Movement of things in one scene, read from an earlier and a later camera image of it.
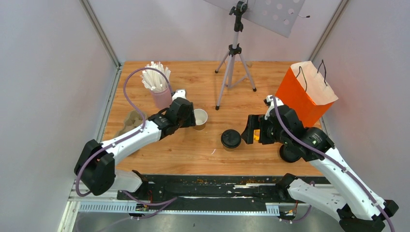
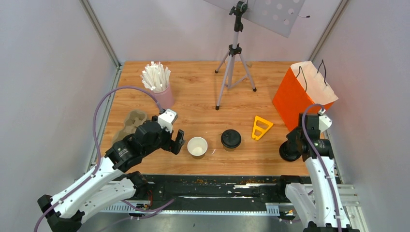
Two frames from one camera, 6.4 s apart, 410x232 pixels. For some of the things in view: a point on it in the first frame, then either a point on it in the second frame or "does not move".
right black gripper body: x=272 y=136 → x=292 y=136
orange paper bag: x=304 y=91 does not move
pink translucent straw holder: x=162 y=100 does not move
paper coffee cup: x=230 y=138 does not move
